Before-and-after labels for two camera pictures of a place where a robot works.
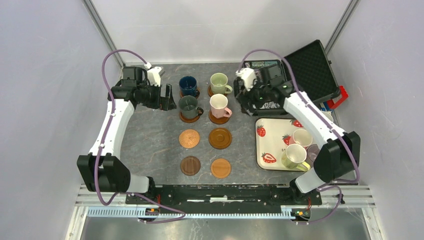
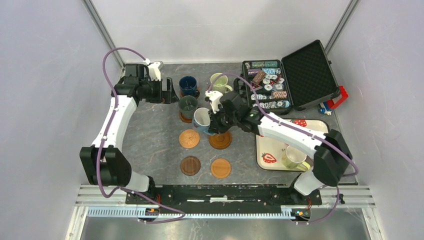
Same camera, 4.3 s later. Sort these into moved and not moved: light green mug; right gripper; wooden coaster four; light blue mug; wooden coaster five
Moved: right gripper; light blue mug
Not moved: wooden coaster four; wooden coaster five; light green mug
